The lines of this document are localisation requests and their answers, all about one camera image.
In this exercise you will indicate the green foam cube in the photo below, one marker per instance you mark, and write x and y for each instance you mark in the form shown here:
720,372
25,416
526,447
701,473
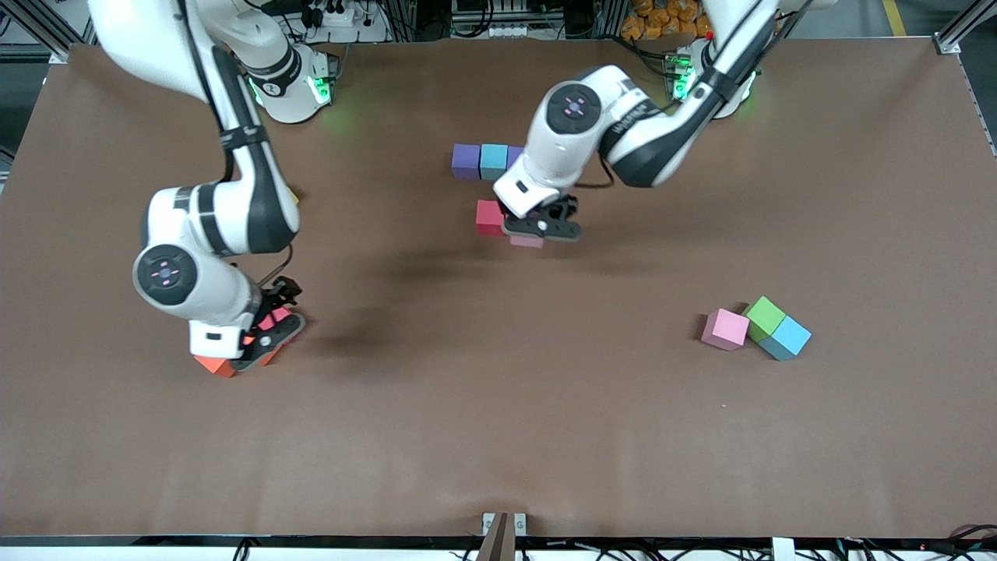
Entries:
763,315

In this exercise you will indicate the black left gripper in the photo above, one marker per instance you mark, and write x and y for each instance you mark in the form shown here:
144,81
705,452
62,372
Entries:
564,209

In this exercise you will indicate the small white box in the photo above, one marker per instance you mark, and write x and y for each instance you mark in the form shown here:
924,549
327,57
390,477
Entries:
783,549

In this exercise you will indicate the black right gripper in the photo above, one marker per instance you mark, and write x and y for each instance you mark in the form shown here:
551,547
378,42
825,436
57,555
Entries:
281,294

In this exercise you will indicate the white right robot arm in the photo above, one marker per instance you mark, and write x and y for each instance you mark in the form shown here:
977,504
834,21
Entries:
195,300

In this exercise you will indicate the crimson foam cube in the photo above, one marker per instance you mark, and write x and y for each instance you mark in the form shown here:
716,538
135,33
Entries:
489,216
269,321

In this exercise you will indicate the light blue foam cube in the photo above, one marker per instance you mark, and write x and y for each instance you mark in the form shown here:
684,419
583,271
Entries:
494,160
788,336

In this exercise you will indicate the bag of orange items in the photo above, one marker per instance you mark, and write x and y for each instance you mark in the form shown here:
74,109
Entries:
654,19

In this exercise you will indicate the orange foam cube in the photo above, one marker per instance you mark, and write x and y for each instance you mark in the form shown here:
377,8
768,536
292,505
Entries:
214,365
269,360

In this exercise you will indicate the large paper table cover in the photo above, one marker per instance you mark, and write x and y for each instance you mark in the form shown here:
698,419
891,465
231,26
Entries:
467,389

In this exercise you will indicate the pink foam cube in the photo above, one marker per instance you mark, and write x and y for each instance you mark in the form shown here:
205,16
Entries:
527,242
725,328

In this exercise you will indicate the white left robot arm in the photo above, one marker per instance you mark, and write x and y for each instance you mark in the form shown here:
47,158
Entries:
561,148

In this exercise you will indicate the white power strip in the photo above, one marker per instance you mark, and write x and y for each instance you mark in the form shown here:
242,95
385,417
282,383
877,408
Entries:
343,17

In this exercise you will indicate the aluminium frame profile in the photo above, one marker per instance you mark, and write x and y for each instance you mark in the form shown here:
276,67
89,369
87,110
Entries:
58,39
950,45

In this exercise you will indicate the white electronics unit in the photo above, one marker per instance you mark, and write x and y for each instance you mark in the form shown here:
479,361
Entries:
491,31

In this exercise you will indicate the purple foam cube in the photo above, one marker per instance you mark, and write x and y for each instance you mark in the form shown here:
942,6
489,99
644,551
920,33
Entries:
466,160
514,156

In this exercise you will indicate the silver metal bracket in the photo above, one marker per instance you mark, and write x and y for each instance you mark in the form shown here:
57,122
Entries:
520,523

